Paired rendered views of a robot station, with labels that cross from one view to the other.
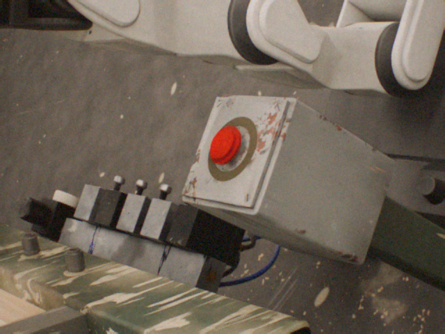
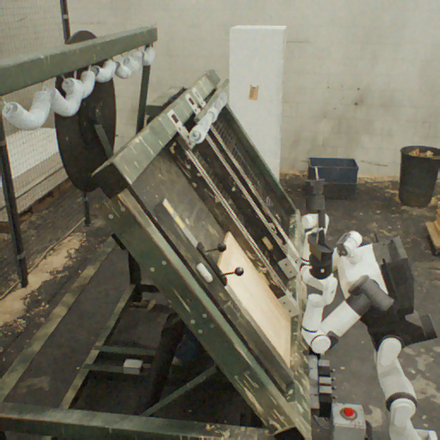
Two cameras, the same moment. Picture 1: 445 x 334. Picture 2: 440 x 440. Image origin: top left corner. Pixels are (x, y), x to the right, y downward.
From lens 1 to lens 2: 129 cm
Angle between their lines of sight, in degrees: 22
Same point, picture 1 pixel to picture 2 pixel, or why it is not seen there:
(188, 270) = (314, 404)
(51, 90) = not seen: hidden behind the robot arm
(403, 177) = not seen: outside the picture
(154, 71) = not seen: hidden behind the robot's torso
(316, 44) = (400, 424)
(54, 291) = (296, 369)
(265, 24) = (399, 406)
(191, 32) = (388, 381)
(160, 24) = (385, 372)
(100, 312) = (296, 386)
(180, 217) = (327, 397)
